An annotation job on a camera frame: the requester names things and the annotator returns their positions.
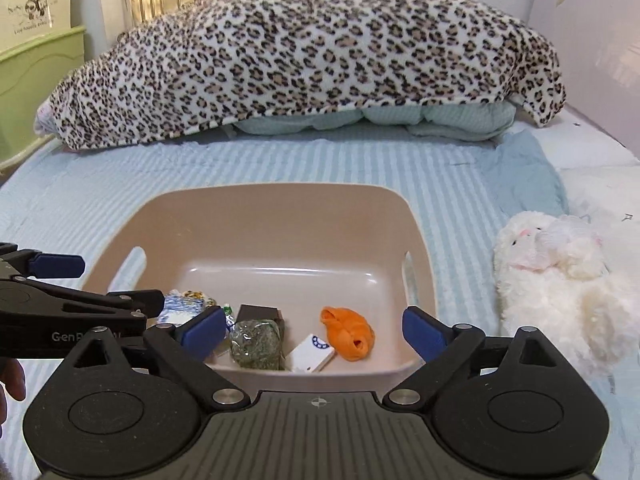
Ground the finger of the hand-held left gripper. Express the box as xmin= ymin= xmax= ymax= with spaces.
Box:
xmin=0 ymin=242 xmax=86 ymax=281
xmin=0 ymin=280 xmax=166 ymax=319

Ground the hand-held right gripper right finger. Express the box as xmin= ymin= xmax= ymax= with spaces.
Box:
xmin=382 ymin=305 xmax=576 ymax=408

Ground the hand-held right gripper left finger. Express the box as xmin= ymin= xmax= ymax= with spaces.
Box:
xmin=57 ymin=305 xmax=253 ymax=408

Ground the blue white patterned box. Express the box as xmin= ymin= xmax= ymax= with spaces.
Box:
xmin=157 ymin=294 xmax=206 ymax=325

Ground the green clear packet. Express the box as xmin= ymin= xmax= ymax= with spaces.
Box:
xmin=229 ymin=319 xmax=283 ymax=372

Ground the black cube box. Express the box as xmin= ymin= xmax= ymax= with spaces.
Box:
xmin=236 ymin=304 xmax=286 ymax=341

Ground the orange baby sock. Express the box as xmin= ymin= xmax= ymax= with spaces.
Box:
xmin=320 ymin=306 xmax=375 ymax=362

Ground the small white box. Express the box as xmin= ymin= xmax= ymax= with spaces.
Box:
xmin=285 ymin=332 xmax=337 ymax=375

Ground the beige plastic storage bin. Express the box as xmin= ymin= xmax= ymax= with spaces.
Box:
xmin=82 ymin=183 xmax=440 ymax=396

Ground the person's left hand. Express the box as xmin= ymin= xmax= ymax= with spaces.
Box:
xmin=0 ymin=358 xmax=27 ymax=428

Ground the white plush toy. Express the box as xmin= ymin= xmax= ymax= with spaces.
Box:
xmin=492 ymin=211 xmax=640 ymax=381

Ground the green cabinet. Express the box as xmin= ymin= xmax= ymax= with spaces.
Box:
xmin=0 ymin=25 xmax=87 ymax=166

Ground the light blue cloth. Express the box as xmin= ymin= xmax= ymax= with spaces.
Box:
xmin=480 ymin=130 xmax=571 ymax=216

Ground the mint checked quilt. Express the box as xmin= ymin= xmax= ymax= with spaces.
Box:
xmin=232 ymin=100 xmax=516 ymax=141

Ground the white bedding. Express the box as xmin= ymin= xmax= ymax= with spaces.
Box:
xmin=547 ymin=110 xmax=640 ymax=241

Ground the white printed furniture panel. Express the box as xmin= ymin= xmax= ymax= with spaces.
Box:
xmin=0 ymin=0 xmax=76 ymax=53

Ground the leopard print blanket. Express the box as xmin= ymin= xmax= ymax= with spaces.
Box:
xmin=37 ymin=0 xmax=567 ymax=153

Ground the white board panel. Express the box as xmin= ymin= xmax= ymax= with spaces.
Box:
xmin=525 ymin=0 xmax=640 ymax=153

